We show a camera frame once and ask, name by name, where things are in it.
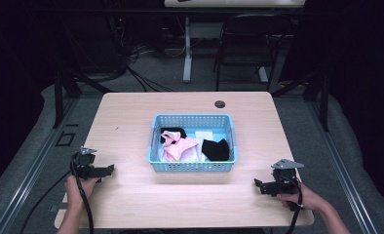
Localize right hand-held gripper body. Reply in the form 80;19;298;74
270;158;305;197

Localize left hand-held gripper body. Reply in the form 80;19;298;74
70;146;104;180

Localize person's left hand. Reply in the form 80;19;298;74
64;175;100;209

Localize person's right hand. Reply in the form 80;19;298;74
276;182;325;213

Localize blue plastic basket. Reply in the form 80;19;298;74
146;113;240;174

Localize large black cloth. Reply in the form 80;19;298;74
201;138;231;162

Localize black metal stand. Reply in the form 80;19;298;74
271;64;331;133
52;62;114;130

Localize pink cloth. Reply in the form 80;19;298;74
160;130;199;163

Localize white folded cloth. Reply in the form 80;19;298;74
194;130;214;141

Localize small black cloth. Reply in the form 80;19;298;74
160;127;188;144

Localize white desk leg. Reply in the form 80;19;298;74
182;17;193;84

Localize black folding chair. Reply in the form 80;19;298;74
212;13;294;94

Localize light background desk top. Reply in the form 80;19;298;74
164;0;307;9

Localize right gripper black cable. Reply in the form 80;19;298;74
286;177;304;234

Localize thin black floor cable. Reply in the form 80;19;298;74
19;170;72;234

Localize black floor cables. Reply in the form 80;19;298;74
108;16;178;93

